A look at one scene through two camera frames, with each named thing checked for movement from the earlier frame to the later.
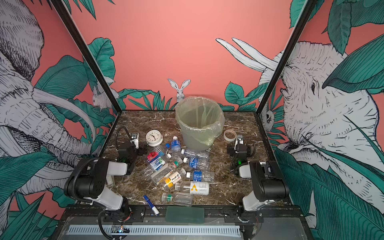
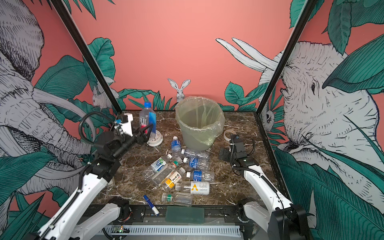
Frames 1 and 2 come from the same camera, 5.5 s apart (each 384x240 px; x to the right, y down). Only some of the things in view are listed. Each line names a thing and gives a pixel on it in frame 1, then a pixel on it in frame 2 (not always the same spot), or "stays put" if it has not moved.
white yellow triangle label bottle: (194, 188) stays put
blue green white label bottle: (156, 164) stays put
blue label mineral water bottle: (198, 175) stays put
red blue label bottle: (157, 152) to (147, 117)
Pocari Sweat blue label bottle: (195, 162) stays put
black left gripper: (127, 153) to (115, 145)
